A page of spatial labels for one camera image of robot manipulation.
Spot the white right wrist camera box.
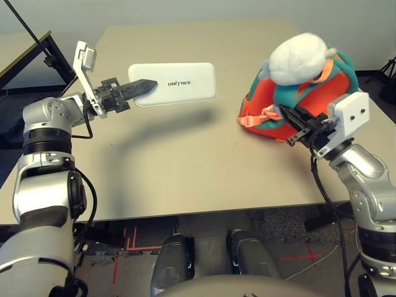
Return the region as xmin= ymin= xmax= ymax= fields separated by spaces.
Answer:
xmin=311 ymin=92 xmax=371 ymax=159

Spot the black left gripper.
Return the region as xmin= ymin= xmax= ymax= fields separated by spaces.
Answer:
xmin=92 ymin=77 xmax=159 ymax=114

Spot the white Unitree pencil case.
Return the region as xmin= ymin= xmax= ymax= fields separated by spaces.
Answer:
xmin=127 ymin=62 xmax=217 ymax=108

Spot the black table base foot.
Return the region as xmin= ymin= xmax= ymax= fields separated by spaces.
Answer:
xmin=304 ymin=204 xmax=354 ymax=231

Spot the black tripod stand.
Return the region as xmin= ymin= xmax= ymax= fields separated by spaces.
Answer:
xmin=366 ymin=55 xmax=396 ymax=106

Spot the black framed side table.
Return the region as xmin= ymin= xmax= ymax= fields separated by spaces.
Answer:
xmin=0 ymin=30 xmax=79 ymax=94

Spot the red floor tape angle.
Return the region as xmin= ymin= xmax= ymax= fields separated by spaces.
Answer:
xmin=113 ymin=228 xmax=161 ymax=284

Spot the grey left robot leg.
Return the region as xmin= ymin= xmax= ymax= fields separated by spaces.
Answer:
xmin=151 ymin=234 xmax=196 ymax=297

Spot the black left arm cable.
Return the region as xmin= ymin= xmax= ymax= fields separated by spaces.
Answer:
xmin=69 ymin=117 xmax=98 ymax=248

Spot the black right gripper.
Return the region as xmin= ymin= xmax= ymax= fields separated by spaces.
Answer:
xmin=279 ymin=105 xmax=338 ymax=151

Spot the white floor cable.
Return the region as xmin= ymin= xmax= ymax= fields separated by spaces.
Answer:
xmin=284 ymin=243 xmax=342 ymax=281

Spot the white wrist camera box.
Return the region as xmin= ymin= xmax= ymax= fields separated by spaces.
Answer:
xmin=311 ymin=92 xmax=371 ymax=159
xmin=73 ymin=40 xmax=108 ymax=120

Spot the orange and teal backpack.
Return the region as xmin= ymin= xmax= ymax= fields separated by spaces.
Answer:
xmin=237 ymin=49 xmax=359 ymax=144

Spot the grey right robot leg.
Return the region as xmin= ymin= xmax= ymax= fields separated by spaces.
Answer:
xmin=225 ymin=229 xmax=281 ymax=279

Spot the thin black pole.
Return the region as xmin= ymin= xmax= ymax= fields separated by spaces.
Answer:
xmin=5 ymin=0 xmax=48 ymax=54

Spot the dark foam floor mat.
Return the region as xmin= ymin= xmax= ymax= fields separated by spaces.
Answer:
xmin=0 ymin=94 xmax=28 ymax=137

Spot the grey robot leg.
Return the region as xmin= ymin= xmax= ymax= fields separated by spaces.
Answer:
xmin=225 ymin=229 xmax=281 ymax=279
xmin=151 ymin=234 xmax=196 ymax=297

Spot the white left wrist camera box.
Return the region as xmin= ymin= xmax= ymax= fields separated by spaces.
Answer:
xmin=73 ymin=40 xmax=108 ymax=120

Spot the grey white plush toy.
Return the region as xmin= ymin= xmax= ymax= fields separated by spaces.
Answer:
xmin=259 ymin=32 xmax=337 ymax=87

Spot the grey robot torso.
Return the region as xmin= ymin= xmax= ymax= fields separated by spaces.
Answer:
xmin=154 ymin=273 xmax=314 ymax=297

